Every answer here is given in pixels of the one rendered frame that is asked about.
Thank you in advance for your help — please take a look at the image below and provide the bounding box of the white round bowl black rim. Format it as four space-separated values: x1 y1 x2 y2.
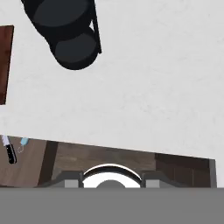
81 163 144 189

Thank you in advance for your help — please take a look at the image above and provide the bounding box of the black handled kitchen knife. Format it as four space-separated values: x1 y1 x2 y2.
0 134 18 165

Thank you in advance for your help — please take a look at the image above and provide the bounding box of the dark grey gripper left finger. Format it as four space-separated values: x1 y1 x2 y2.
37 171 85 189

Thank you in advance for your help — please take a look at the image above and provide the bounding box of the light blue peeler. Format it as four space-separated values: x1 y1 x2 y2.
17 136 30 154

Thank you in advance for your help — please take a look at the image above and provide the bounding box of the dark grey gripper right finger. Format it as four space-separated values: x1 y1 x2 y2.
141 171 188 189

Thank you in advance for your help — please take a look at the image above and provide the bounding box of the dark brown wooden panel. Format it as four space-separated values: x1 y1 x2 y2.
0 24 15 106

